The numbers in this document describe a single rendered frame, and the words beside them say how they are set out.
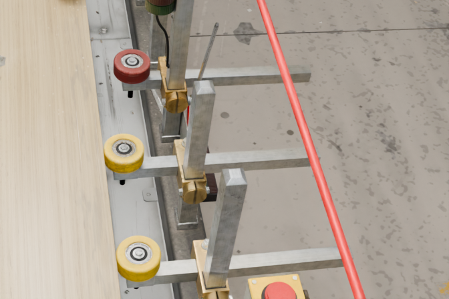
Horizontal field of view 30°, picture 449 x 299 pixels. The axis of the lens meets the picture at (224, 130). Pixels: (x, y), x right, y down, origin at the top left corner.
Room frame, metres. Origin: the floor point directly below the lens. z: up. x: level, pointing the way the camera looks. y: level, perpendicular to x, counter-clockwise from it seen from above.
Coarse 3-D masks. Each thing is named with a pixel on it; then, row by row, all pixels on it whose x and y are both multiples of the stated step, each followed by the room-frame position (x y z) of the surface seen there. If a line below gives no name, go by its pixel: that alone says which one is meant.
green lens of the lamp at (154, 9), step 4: (144, 4) 1.30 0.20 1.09; (148, 4) 1.29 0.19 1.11; (152, 4) 1.28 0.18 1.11; (172, 4) 1.30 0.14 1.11; (148, 8) 1.29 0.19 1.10; (152, 8) 1.28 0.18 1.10; (156, 8) 1.28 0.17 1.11; (160, 8) 1.28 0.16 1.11; (164, 8) 1.28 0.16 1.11; (168, 8) 1.29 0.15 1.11; (172, 8) 1.30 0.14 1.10; (152, 12) 1.28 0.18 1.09; (156, 12) 1.28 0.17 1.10; (160, 12) 1.28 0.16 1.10; (164, 12) 1.28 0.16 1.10; (168, 12) 1.29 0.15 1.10
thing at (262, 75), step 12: (156, 72) 1.36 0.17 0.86; (192, 72) 1.38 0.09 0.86; (204, 72) 1.39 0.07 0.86; (216, 72) 1.39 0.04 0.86; (228, 72) 1.40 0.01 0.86; (240, 72) 1.41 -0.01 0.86; (252, 72) 1.41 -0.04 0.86; (264, 72) 1.42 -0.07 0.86; (276, 72) 1.43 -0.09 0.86; (300, 72) 1.44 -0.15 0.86; (132, 84) 1.32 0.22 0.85; (144, 84) 1.33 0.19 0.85; (156, 84) 1.34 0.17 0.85; (192, 84) 1.36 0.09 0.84; (216, 84) 1.38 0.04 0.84; (228, 84) 1.39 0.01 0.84; (240, 84) 1.40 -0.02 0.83; (252, 84) 1.41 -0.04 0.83
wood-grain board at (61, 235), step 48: (0, 0) 1.46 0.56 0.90; (48, 0) 1.49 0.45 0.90; (0, 48) 1.31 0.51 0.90; (48, 48) 1.33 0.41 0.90; (0, 96) 1.17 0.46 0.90; (48, 96) 1.19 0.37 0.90; (96, 96) 1.22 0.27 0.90; (0, 144) 1.04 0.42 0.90; (48, 144) 1.06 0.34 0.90; (96, 144) 1.08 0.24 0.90; (0, 192) 0.93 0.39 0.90; (48, 192) 0.95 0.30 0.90; (96, 192) 0.97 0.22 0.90; (0, 240) 0.82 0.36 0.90; (48, 240) 0.84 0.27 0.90; (96, 240) 0.86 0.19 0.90; (0, 288) 0.73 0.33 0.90; (48, 288) 0.75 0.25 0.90; (96, 288) 0.76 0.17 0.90
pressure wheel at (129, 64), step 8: (120, 56) 1.34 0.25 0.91; (128, 56) 1.35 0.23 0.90; (136, 56) 1.35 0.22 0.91; (144, 56) 1.35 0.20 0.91; (120, 64) 1.32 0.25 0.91; (128, 64) 1.32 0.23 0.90; (136, 64) 1.33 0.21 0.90; (144, 64) 1.33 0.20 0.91; (120, 72) 1.30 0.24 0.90; (128, 72) 1.30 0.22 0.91; (136, 72) 1.30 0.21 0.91; (144, 72) 1.31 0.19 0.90; (120, 80) 1.30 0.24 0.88; (128, 80) 1.29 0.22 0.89; (136, 80) 1.30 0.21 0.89; (144, 80) 1.31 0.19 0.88; (128, 96) 1.33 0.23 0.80
